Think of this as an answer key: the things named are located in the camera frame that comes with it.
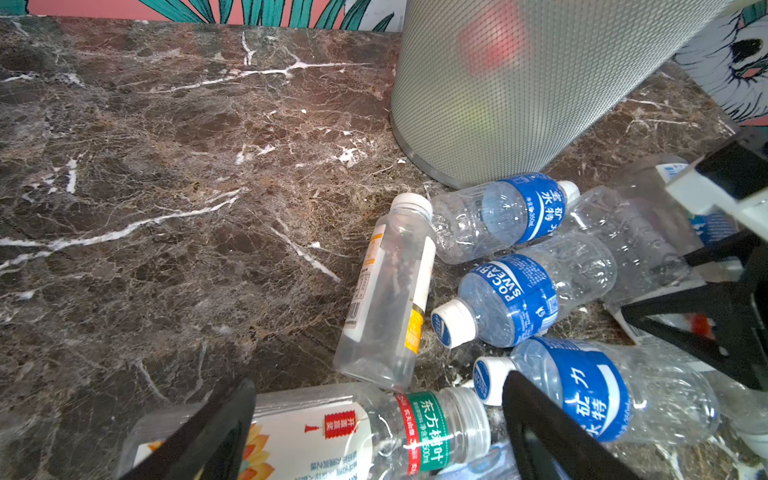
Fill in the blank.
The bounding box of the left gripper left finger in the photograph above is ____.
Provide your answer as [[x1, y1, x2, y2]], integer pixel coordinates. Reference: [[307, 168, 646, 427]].
[[122, 376, 257, 479]]

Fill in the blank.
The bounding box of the bottle with sunflower label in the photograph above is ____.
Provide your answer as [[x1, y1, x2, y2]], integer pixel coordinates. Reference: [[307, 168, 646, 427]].
[[117, 382, 491, 479]]

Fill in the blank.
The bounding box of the blue label bottle white cap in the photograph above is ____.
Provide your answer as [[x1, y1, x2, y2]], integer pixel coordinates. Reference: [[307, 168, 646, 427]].
[[473, 337, 721, 445]]

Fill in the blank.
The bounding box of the blue label bottle near bin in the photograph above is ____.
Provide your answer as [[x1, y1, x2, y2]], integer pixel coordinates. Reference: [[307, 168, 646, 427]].
[[432, 173, 581, 265]]

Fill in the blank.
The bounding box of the clear bottle yellow white label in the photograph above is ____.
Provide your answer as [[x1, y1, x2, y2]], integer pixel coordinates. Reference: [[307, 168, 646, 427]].
[[333, 193, 436, 393]]

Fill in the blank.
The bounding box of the bottle red white label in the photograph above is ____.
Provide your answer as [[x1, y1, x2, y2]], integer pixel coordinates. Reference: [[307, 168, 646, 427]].
[[619, 281, 767, 447]]

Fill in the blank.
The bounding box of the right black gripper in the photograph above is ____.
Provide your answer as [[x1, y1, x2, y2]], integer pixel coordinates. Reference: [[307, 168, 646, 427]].
[[621, 230, 767, 390]]

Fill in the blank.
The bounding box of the translucent green waste bin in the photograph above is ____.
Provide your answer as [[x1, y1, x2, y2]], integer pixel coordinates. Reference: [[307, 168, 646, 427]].
[[390, 0, 726, 189]]

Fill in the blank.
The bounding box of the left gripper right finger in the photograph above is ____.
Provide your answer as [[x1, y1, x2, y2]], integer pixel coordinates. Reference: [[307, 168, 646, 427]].
[[502, 371, 638, 479]]

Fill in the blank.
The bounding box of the Pocari Sweat blue label bottle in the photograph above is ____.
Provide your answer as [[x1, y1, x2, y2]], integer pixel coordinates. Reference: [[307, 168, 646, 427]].
[[431, 232, 618, 349]]

